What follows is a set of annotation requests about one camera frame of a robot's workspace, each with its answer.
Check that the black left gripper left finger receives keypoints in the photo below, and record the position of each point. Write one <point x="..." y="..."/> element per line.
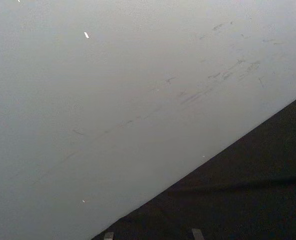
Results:
<point x="109" y="236"/>

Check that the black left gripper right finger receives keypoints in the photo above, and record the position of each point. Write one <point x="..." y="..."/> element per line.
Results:
<point x="197" y="234"/>

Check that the black table cloth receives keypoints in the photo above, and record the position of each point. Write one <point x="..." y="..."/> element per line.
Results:
<point x="238" y="195"/>

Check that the plain pale wall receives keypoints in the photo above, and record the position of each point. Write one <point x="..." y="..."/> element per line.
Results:
<point x="87" y="100"/>

